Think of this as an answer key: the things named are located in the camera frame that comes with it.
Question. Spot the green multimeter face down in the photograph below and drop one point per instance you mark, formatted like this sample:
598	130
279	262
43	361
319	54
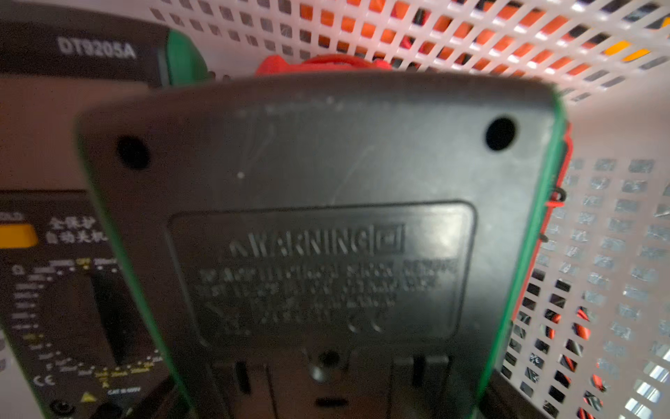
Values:
327	245

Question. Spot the small red multimeter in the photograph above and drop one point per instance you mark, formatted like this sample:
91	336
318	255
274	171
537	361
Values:
320	64

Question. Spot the green multimeter face up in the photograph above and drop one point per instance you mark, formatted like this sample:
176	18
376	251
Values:
79	345

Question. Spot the white plastic perforated basket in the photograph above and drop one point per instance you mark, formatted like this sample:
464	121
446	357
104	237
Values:
591	339

